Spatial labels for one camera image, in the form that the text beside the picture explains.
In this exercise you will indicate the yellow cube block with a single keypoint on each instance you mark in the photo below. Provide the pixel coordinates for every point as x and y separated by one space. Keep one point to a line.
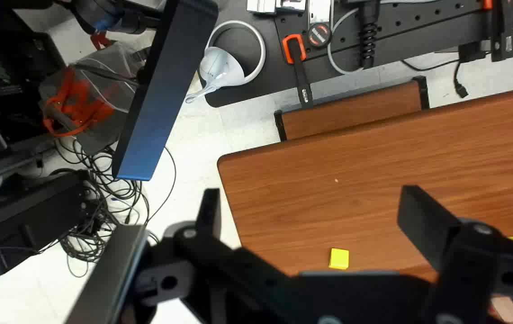
339 258

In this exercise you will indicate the black equipment box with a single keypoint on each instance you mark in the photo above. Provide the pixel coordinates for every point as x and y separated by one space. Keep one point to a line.
24 213

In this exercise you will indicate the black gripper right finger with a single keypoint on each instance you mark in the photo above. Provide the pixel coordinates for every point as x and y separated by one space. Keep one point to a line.
429 222

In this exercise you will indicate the low wooden side table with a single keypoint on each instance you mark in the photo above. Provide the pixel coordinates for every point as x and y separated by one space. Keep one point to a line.
351 112

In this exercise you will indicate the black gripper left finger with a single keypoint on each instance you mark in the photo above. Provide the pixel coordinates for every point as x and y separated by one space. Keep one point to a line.
211 216

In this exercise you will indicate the orange crumpled bag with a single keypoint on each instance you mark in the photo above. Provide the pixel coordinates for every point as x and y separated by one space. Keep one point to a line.
76 103

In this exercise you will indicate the black bracket device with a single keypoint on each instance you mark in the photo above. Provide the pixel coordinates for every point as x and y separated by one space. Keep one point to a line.
503 29

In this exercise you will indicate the white control box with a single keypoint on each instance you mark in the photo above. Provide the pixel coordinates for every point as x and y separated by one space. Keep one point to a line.
292 6

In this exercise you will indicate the blue upright panel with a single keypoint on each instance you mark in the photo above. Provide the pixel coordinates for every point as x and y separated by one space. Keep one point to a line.
166 90

